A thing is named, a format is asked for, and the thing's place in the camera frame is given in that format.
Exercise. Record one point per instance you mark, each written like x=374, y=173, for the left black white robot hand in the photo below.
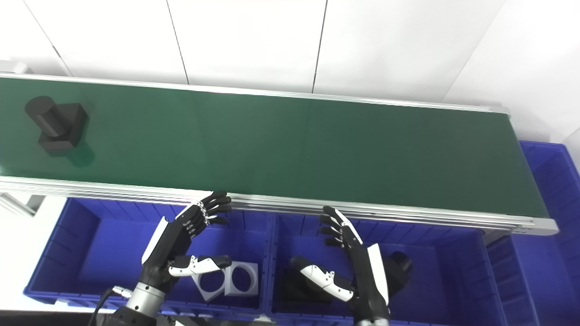
x=174, y=235

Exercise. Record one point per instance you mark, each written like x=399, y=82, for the grey conveyor end housing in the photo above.
x=13, y=68

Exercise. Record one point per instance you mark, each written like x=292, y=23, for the green conveyor belt aluminium frame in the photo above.
x=290, y=149

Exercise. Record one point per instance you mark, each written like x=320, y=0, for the aluminium conveyor leg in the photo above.
x=18, y=204

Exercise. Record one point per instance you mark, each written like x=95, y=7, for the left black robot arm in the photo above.
x=142, y=301

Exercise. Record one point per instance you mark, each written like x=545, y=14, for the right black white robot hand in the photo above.
x=367, y=280

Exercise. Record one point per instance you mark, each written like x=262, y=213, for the blue plastic bin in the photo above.
x=553, y=253
x=448, y=276
x=113, y=253

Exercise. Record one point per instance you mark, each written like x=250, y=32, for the black cylinder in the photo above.
x=294, y=292
x=59, y=124
x=398, y=267

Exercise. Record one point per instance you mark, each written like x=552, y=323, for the white square part round hole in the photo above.
x=201, y=290
x=251, y=271

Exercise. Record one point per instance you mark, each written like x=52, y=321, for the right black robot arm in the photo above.
x=371, y=323

